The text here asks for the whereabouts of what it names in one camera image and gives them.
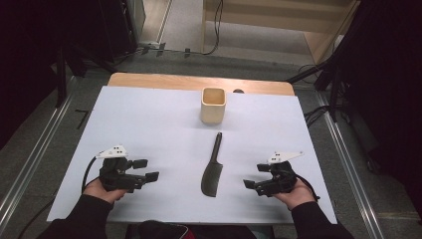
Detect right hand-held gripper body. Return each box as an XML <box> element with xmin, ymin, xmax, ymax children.
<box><xmin>255</xmin><ymin>150</ymin><xmax>305</xmax><ymax>197</ymax></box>

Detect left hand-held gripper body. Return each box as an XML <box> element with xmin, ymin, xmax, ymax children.
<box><xmin>96</xmin><ymin>143</ymin><xmax>147</xmax><ymax>194</ymax></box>

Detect dark wide-tooth comb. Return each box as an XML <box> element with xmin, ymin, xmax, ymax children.
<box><xmin>200</xmin><ymin>131</ymin><xmax>224</xmax><ymax>198</ymax></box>

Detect beige square cup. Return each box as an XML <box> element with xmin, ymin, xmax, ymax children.
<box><xmin>200</xmin><ymin>87</ymin><xmax>228</xmax><ymax>125</ymax></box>

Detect person's left hand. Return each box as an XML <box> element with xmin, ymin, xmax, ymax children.
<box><xmin>83</xmin><ymin>177</ymin><xmax>128</xmax><ymax>204</ymax></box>

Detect person's right hand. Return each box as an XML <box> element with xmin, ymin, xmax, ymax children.
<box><xmin>273</xmin><ymin>178</ymin><xmax>317</xmax><ymax>211</ymax></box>

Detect person's dark clothing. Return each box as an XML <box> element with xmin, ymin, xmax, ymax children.
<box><xmin>137</xmin><ymin>219</ymin><xmax>197</xmax><ymax>239</ymax></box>

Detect light wooden shelf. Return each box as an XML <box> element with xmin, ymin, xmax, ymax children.
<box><xmin>202</xmin><ymin>0</ymin><xmax>361</xmax><ymax>66</ymax></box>

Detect black curtain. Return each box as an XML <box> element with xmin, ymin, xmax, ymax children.
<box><xmin>326</xmin><ymin>0</ymin><xmax>422</xmax><ymax>217</ymax></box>
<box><xmin>0</xmin><ymin>0</ymin><xmax>140</xmax><ymax>150</ymax></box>

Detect right hand-held gripper cable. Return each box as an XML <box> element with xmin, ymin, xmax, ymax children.
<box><xmin>295</xmin><ymin>173</ymin><xmax>321</xmax><ymax>202</ymax></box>

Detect hand-held gripper cable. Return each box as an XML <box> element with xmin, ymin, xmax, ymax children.
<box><xmin>81</xmin><ymin>156</ymin><xmax>99</xmax><ymax>194</ymax></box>
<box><xmin>295</xmin><ymin>173</ymin><xmax>321</xmax><ymax>202</ymax></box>

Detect left hand-held gripper cable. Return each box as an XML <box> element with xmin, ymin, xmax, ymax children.
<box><xmin>81</xmin><ymin>156</ymin><xmax>99</xmax><ymax>194</ymax></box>

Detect metal floor rail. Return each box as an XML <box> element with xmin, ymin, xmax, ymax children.
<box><xmin>317</xmin><ymin>93</ymin><xmax>386</xmax><ymax>239</ymax></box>
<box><xmin>0</xmin><ymin>94</ymin><xmax>78</xmax><ymax>227</ymax></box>

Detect black floor cables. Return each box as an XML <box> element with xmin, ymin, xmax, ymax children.
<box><xmin>303</xmin><ymin>105</ymin><xmax>333</xmax><ymax>129</ymax></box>

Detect hanging black cable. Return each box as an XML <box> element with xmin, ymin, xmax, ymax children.
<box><xmin>202</xmin><ymin>0</ymin><xmax>224</xmax><ymax>56</ymax></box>

